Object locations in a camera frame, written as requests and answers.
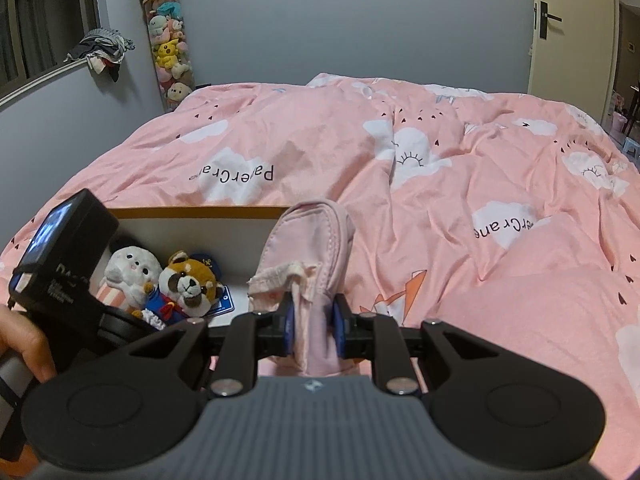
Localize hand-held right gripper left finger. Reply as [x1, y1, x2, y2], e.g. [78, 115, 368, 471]
[127, 294, 297, 399]

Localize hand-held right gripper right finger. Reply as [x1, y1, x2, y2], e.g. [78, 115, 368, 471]
[334, 294, 506, 397]

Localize white seal plush toy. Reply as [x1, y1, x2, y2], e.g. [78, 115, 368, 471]
[97, 245, 164, 319]

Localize pink fabric pouch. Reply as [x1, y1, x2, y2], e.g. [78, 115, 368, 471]
[247, 199, 358, 378]

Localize red panda sailor plush toy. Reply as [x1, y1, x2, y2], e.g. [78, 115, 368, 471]
[131, 251, 236, 331]

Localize orange cardboard box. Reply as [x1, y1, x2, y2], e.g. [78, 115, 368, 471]
[100, 205, 296, 332]

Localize person's left hand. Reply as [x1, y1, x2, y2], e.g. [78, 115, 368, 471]
[0, 306, 57, 384]

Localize pink printed duvet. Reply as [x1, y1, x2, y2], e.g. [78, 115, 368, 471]
[0, 72, 640, 461]

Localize pile of clothes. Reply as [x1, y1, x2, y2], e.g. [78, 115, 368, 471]
[67, 28, 136, 82]

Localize clear tube of plush toys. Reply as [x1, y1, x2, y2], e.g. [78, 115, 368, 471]
[141, 0, 197, 113]

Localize dark window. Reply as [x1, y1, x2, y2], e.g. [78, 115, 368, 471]
[0, 0, 101, 106]

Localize cream door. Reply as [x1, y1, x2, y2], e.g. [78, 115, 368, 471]
[530, 0, 621, 96]

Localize black door handle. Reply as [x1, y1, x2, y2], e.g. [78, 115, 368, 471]
[534, 1, 563, 41]

